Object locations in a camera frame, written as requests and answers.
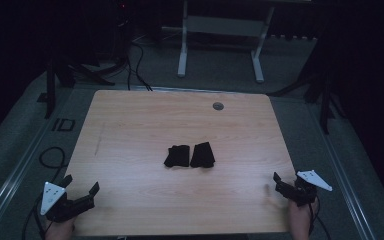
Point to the person's left hand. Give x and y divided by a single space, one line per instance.
60 230

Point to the white metal table frame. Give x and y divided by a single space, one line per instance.
225 26

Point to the black folded cloth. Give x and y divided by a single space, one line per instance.
202 155
177 156

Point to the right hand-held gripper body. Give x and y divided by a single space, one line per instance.
305 190

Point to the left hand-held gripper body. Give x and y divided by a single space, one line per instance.
57 204

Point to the black metal stand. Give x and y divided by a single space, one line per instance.
325 100
50 86

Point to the person's right hand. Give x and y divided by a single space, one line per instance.
299 221

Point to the grey round table grommet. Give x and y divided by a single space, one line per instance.
218 106

